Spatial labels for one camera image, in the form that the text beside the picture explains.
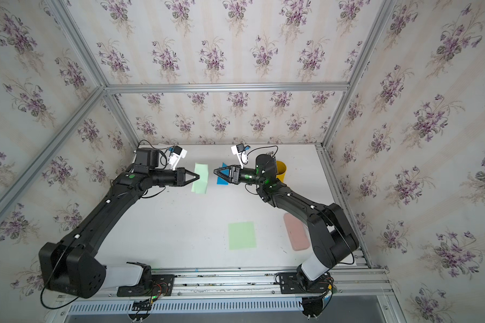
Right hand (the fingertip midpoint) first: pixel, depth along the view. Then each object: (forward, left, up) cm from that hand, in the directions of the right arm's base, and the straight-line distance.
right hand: (218, 173), depth 73 cm
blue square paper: (+14, +3, -26) cm, 30 cm away
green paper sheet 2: (-13, -8, -28) cm, 32 cm away
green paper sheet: (-3, +7, -4) cm, 9 cm away
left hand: (-1, +7, -2) cm, 8 cm away
